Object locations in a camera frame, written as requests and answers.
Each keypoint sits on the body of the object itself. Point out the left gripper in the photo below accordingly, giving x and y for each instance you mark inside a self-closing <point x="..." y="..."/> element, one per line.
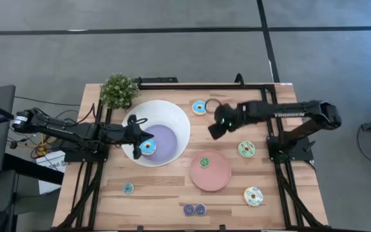
<point x="118" y="135"/>

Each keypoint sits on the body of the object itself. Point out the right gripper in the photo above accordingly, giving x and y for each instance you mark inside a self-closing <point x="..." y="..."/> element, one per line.
<point x="234" y="117"/>

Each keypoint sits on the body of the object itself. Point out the blue iced donut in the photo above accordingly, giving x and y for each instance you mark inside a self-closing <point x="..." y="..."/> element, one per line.
<point x="195" y="111"/>
<point x="151" y="149"/>

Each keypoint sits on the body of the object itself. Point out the cream donut blue drizzle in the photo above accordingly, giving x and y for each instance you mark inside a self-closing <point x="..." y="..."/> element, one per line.
<point x="248" y="199"/>

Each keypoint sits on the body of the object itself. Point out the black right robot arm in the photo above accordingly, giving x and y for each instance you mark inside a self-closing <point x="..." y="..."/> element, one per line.
<point x="288" y="112"/>

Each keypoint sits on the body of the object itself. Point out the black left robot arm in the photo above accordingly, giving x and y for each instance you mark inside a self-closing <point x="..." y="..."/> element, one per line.
<point x="60" y="129"/>

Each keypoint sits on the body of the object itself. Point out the purple plate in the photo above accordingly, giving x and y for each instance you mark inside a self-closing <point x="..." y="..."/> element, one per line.
<point x="164" y="141"/>

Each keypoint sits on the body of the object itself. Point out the large green iced donut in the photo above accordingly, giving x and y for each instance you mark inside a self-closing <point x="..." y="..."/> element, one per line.
<point x="241" y="151"/>

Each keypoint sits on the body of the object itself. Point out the round white placemat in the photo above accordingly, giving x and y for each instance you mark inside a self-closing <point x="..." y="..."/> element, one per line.
<point x="166" y="112"/>

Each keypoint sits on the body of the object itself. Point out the small green iced donut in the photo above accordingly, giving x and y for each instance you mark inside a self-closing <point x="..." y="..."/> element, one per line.
<point x="207" y="164"/>

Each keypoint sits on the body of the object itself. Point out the black clamp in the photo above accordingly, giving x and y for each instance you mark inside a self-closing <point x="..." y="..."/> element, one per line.
<point x="239" y="80"/>

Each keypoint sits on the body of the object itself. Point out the small teal iced donut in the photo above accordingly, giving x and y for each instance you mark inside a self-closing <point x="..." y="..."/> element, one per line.
<point x="126" y="190"/>

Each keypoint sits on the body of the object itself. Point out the potted green plant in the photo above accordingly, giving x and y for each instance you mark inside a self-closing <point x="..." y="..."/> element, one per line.
<point x="118" y="90"/>

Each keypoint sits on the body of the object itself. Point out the pink plate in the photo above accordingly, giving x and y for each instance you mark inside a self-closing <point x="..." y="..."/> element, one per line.
<point x="214" y="178"/>

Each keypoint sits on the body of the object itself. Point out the black bar device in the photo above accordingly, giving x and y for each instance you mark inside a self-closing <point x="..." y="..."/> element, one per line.
<point x="156" y="80"/>

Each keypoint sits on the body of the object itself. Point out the purple sprinkled donut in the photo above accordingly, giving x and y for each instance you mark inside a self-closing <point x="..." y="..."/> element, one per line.
<point x="203" y="211"/>
<point x="185" y="211"/>

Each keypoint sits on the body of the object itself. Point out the white cardboard box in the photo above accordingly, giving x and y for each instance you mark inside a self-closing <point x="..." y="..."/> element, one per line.
<point x="51" y="161"/>

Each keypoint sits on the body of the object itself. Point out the black side desk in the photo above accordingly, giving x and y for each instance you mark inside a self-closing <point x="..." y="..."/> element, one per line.
<point x="27" y="167"/>

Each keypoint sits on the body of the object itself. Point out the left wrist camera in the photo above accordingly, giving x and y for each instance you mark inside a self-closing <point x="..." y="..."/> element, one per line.
<point x="132" y="121"/>

